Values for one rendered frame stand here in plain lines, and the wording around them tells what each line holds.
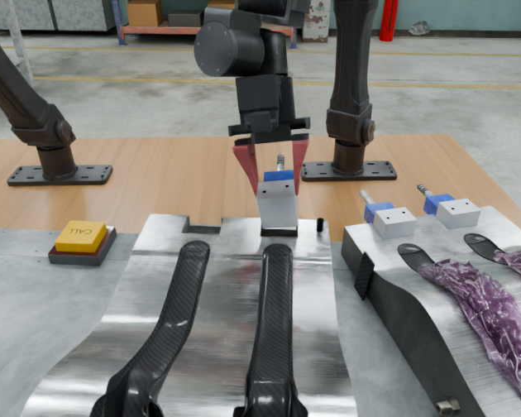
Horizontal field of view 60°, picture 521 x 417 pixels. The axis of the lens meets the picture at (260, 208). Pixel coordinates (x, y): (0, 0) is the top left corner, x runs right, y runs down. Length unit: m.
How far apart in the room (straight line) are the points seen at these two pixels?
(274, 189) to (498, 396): 0.33
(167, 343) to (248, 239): 0.19
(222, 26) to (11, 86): 0.45
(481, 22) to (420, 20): 0.72
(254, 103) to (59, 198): 0.56
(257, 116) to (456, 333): 0.31
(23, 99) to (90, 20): 5.25
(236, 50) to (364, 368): 0.40
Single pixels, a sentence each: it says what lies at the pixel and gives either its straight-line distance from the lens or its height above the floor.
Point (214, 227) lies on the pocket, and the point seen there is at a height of 0.87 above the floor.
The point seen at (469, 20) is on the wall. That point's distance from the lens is 6.31.
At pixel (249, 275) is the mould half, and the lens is 0.56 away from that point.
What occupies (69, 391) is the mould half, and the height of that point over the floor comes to 0.93.
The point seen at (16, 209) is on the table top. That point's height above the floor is 0.80.
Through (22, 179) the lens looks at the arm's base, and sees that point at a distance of 1.03.
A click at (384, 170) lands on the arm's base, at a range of 0.98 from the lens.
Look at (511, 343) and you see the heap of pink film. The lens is 0.52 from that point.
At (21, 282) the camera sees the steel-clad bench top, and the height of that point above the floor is 0.80.
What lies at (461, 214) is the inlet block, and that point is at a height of 0.88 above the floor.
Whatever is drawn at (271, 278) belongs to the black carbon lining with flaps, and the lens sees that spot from 0.56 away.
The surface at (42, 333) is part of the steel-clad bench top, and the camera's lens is 0.67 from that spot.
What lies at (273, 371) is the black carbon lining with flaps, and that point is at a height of 0.91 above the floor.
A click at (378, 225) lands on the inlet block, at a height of 0.87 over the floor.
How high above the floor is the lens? 1.26
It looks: 33 degrees down
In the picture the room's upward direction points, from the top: straight up
